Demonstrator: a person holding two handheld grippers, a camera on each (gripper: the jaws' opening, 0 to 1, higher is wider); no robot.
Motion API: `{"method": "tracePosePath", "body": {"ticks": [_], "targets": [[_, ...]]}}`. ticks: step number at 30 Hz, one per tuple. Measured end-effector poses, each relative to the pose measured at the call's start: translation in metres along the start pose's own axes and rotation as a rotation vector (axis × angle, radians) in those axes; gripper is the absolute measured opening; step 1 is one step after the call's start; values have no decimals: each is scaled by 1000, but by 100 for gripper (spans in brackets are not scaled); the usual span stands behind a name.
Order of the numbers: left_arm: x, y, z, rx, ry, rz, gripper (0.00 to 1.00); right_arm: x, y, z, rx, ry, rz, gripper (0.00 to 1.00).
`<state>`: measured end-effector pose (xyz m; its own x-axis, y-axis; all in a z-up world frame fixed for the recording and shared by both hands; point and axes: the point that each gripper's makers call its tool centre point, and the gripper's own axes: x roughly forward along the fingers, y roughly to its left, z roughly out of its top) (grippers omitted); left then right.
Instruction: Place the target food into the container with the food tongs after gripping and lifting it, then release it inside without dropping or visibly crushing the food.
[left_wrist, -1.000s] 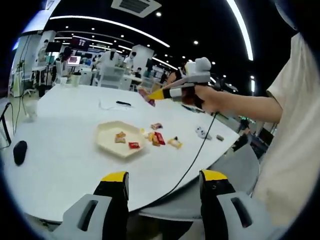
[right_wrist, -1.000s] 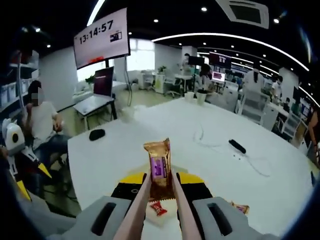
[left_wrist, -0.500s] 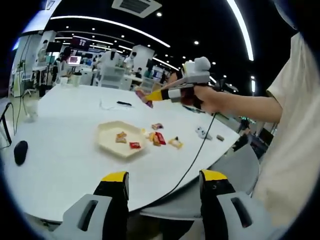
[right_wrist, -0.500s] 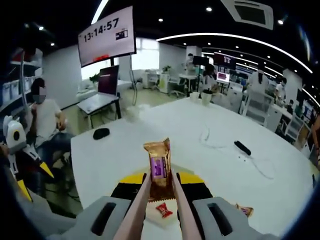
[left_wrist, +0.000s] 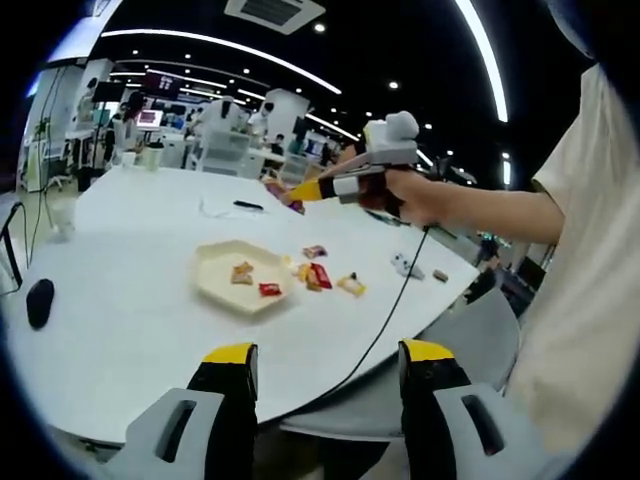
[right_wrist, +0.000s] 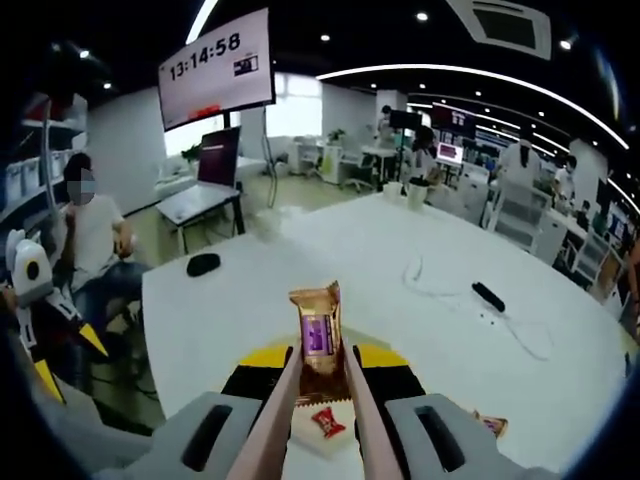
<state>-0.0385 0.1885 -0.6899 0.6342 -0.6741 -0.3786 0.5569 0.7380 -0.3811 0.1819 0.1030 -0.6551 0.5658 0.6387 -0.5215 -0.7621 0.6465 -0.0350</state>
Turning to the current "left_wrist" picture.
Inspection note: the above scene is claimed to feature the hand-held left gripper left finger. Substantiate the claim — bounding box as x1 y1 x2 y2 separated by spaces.
107 342 260 480

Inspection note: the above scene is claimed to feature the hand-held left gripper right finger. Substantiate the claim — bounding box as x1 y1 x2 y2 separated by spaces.
398 338 556 480

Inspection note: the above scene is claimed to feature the long brown purple-label food bar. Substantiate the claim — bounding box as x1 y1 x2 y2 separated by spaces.
263 177 307 215

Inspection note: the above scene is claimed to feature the beige hexagonal container tray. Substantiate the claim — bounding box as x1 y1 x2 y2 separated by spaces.
193 239 297 315

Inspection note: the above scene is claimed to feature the gold blue-label food candy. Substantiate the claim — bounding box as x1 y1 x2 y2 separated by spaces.
230 261 255 286

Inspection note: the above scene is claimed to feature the person's right hand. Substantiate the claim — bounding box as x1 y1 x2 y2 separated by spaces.
382 169 454 227

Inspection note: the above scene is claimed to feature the white mesh office chair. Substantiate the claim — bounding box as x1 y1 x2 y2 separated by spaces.
198 130 252 176
279 152 310 184

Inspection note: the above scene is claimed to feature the grey mesh office chair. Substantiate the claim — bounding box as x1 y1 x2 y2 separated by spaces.
278 285 522 442

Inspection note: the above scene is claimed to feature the long ceiling light strip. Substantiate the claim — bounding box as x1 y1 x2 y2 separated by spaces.
453 0 510 124
99 28 344 96

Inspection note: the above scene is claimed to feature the ceiling air conditioner vent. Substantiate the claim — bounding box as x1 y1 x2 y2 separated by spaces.
223 0 327 36

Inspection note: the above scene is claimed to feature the operator in cream shirt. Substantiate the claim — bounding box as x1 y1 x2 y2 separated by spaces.
504 64 636 456

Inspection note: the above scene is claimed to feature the tall cup with dark lid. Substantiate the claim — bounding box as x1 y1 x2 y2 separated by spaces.
141 141 165 173

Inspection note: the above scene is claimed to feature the black computer mouse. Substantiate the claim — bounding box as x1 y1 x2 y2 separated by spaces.
25 278 56 330

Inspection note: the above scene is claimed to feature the hanging dark red display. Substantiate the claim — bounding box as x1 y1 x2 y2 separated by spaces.
145 69 180 99

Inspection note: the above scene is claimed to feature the person's head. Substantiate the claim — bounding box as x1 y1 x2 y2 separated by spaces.
543 0 601 62

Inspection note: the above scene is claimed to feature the white paper cup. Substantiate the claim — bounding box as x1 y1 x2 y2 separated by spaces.
51 202 77 242

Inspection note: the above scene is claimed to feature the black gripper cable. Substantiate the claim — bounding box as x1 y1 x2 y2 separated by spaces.
298 223 432 417

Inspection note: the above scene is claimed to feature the thin white cable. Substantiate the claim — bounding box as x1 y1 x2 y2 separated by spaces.
198 195 236 220

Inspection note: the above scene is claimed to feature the black metal frame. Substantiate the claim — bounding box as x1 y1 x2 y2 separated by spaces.
0 201 25 296

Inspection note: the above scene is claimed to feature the large wall screen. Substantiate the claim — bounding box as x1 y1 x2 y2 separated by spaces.
47 0 124 64

